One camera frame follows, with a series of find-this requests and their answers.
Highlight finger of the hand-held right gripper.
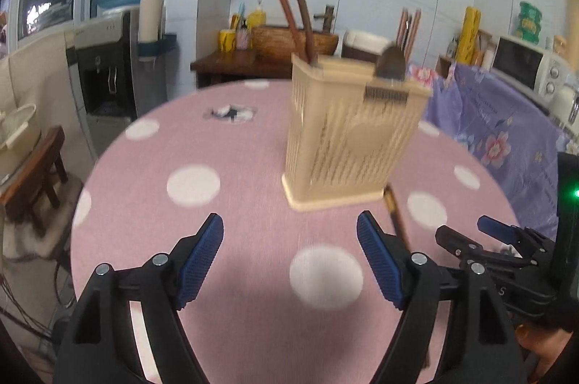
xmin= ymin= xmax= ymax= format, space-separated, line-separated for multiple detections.
xmin=477 ymin=216 xmax=555 ymax=256
xmin=435 ymin=225 xmax=535 ymax=273

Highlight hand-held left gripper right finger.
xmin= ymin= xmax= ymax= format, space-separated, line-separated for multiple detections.
xmin=356 ymin=211 xmax=528 ymax=384

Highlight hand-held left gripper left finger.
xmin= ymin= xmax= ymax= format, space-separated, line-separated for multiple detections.
xmin=53 ymin=213 xmax=224 ymax=384

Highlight black chopstick gold band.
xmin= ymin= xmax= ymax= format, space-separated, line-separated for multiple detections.
xmin=384 ymin=184 xmax=413 ymax=253

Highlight beige plastic utensil holder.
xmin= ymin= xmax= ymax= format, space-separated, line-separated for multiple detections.
xmin=281 ymin=53 xmax=432 ymax=212

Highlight tarnished metal spoon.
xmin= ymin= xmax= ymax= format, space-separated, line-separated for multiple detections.
xmin=375 ymin=42 xmax=408 ymax=81

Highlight person's right hand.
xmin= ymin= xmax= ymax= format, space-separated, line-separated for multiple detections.
xmin=516 ymin=323 xmax=577 ymax=367

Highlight purple floral cloth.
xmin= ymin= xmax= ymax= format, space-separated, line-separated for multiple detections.
xmin=407 ymin=63 xmax=579 ymax=240

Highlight pink polka dot tablecloth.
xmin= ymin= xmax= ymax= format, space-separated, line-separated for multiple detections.
xmin=70 ymin=79 xmax=525 ymax=384

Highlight white microwave oven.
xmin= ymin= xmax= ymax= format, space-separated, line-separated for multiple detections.
xmin=491 ymin=33 xmax=576 ymax=101

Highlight dark wooden chair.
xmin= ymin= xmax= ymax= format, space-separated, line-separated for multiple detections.
xmin=0 ymin=126 xmax=69 ymax=232

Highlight yellow roll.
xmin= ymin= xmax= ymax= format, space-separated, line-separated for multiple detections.
xmin=455 ymin=6 xmax=481 ymax=64

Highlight dark wooden side table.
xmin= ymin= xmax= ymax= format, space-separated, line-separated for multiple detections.
xmin=190 ymin=49 xmax=295 ymax=92

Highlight green stacked packs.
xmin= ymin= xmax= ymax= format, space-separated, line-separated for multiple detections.
xmin=516 ymin=1 xmax=544 ymax=46

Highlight water dispenser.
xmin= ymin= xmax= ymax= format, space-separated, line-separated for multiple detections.
xmin=65 ymin=10 xmax=142 ymax=123

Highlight beige plastic tub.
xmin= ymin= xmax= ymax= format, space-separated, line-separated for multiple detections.
xmin=0 ymin=104 xmax=38 ymax=150

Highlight wicker basket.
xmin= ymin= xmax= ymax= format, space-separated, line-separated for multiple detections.
xmin=251 ymin=25 xmax=340 ymax=60

